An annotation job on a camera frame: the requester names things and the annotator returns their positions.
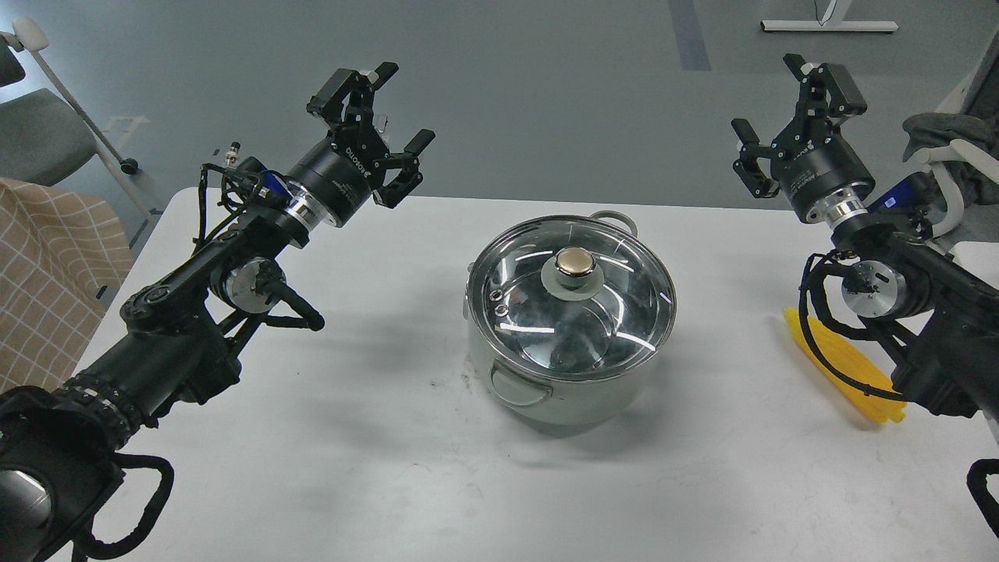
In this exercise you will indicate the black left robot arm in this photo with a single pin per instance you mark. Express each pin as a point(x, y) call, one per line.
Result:
point(65, 477)

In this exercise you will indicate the white desk foot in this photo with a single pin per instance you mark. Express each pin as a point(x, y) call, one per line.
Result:
point(833, 19)

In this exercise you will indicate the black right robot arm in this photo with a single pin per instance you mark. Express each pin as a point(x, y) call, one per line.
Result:
point(883, 282)

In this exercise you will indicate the glass pot lid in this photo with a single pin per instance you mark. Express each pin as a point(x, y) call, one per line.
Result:
point(571, 297)

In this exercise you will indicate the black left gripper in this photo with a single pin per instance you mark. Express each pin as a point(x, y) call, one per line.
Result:
point(334, 171)

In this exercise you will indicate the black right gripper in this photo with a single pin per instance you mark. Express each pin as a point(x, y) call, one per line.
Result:
point(827, 97)

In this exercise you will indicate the yellow corn cob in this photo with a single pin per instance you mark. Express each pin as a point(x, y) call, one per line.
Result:
point(849, 361)

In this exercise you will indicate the white chair with grey cloth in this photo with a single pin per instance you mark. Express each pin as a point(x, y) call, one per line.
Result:
point(956, 144)

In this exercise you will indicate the pale green steel pot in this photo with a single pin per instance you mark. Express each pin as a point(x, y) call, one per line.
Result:
point(555, 401)

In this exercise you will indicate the beige checkered cloth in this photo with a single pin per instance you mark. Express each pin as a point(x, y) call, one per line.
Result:
point(58, 250)

